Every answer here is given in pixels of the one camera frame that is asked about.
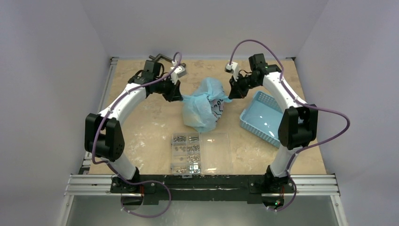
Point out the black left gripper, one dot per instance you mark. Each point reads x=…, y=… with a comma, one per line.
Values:
x=174, y=94

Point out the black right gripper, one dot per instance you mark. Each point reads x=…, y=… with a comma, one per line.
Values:
x=238, y=85

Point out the light blue printed plastic bag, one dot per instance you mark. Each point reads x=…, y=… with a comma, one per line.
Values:
x=204, y=107

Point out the light blue plastic basket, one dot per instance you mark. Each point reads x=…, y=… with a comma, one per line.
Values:
x=262, y=118

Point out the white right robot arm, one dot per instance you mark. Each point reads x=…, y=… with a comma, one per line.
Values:
x=298, y=126

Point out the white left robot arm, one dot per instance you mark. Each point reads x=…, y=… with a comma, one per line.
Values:
x=103, y=131

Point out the clear plastic organizer box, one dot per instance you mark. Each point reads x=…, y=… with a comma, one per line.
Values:
x=200, y=154

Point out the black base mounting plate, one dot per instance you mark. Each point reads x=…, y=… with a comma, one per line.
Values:
x=252, y=189

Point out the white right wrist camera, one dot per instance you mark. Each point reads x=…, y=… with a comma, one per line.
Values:
x=233, y=68

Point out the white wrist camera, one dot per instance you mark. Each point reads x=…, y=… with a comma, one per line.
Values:
x=178, y=71
x=233, y=68

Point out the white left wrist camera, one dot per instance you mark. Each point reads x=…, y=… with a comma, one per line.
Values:
x=178, y=71

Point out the dark metal crank handle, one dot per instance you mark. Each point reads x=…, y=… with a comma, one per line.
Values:
x=158, y=57

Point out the aluminium extrusion rail frame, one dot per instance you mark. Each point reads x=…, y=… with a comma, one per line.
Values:
x=148, y=131

